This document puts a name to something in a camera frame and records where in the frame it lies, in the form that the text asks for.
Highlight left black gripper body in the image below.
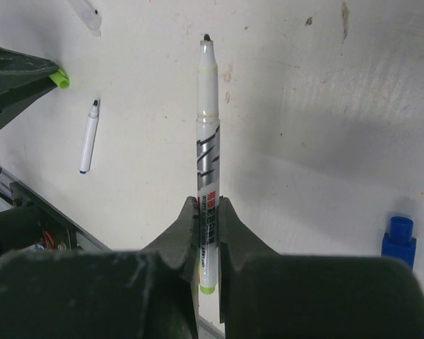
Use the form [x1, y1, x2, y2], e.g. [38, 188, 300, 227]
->
[0, 47, 59, 130]

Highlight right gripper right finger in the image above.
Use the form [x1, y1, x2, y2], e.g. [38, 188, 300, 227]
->
[219, 198, 424, 338]

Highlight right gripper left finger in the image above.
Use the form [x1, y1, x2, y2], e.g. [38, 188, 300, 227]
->
[0, 197, 199, 338]

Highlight light green pen cap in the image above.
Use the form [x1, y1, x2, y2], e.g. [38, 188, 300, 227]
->
[49, 69, 70, 89]

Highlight white pen blue tip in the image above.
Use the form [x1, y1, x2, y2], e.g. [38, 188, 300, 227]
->
[78, 99, 100, 174]

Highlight white pen clear cap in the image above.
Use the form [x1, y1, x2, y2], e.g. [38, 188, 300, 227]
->
[196, 34, 220, 295]

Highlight blue white pen cap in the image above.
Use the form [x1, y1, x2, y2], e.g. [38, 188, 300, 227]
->
[381, 216, 417, 270]

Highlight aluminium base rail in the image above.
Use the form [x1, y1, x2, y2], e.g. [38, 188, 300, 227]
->
[0, 153, 227, 339]

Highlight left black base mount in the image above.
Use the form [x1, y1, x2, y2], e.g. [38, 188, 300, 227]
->
[10, 182, 78, 250]

